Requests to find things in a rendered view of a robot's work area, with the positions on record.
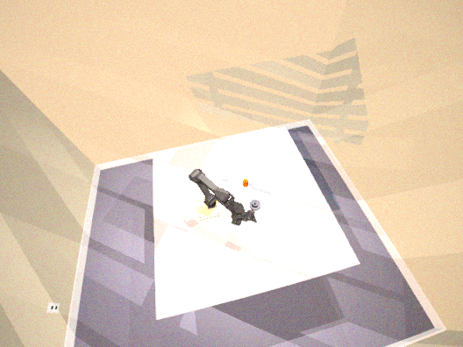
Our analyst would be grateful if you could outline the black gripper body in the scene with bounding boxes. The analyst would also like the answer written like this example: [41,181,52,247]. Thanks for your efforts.
[231,209,255,221]

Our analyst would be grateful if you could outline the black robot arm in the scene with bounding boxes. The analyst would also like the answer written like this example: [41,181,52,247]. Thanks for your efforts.
[189,169,244,226]

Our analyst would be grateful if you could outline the black round pedestal with short shaft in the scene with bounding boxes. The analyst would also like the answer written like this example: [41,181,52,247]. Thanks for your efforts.
[250,200,260,211]

